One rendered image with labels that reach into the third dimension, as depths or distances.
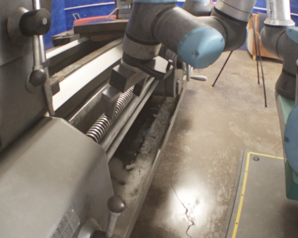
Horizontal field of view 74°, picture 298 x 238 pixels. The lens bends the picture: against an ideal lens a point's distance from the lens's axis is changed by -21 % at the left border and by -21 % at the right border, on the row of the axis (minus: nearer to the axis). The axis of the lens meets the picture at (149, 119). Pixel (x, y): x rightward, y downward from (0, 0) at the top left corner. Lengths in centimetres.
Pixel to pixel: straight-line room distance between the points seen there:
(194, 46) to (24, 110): 33
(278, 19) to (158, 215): 115
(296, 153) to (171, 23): 31
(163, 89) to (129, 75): 74
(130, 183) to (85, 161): 51
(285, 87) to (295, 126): 66
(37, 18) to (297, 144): 42
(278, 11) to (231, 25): 55
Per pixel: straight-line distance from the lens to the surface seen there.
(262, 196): 106
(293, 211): 106
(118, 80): 59
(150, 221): 131
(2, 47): 40
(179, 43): 44
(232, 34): 54
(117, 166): 102
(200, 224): 130
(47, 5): 73
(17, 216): 36
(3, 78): 41
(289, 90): 95
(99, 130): 64
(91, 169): 44
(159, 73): 56
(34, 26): 38
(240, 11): 53
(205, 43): 43
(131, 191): 91
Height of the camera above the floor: 106
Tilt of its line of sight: 29 degrees down
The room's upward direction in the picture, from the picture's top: 2 degrees counter-clockwise
